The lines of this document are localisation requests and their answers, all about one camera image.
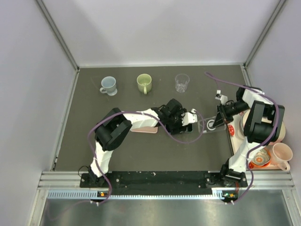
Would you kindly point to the light blue cable duct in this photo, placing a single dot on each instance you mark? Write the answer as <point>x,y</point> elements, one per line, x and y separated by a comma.
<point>96,194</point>

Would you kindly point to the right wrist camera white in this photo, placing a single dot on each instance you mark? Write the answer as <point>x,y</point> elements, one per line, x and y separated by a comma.
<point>222,98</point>

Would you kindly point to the clear transparent phone case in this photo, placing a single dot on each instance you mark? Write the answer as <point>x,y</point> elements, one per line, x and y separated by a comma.
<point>206,126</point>

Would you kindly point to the green mug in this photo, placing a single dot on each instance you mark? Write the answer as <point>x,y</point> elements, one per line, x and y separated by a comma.
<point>144,83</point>

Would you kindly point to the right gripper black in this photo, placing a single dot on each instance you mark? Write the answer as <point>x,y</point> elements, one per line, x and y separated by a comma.
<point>219,120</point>

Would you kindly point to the light blue footed cup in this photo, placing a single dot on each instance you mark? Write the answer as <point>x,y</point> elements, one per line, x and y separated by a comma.
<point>108,86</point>

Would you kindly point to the pink white plate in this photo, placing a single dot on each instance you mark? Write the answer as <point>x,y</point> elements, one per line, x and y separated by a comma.
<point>242,122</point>

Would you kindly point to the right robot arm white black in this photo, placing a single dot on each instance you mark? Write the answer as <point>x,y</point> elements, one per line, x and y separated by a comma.
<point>263,125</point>

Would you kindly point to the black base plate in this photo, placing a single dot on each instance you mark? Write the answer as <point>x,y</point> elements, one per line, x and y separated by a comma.
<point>160,182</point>

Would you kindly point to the pink mug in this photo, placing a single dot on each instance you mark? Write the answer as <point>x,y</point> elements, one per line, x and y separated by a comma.
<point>281,154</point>

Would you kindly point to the white tray with strawberries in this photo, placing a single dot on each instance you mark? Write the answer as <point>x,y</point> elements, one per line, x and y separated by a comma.
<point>236,141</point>

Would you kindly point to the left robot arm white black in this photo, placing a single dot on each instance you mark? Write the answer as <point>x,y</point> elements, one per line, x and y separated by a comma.
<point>117,124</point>

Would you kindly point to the orange patterned bowl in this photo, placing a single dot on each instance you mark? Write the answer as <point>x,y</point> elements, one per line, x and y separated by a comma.
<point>261,159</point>

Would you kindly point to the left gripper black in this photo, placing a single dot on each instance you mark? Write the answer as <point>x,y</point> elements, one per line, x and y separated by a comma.
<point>175,129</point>

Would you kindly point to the dark phone blue edge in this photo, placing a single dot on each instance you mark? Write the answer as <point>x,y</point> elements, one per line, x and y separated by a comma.
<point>174,130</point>

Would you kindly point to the clear glass tumbler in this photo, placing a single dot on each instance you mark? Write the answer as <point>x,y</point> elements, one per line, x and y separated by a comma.
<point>181,82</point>

